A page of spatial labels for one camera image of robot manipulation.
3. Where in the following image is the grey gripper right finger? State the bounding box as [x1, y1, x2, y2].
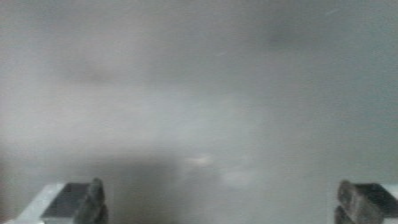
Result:
[334, 180, 398, 224]

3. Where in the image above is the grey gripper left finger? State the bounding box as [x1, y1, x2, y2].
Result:
[41, 178, 108, 224]

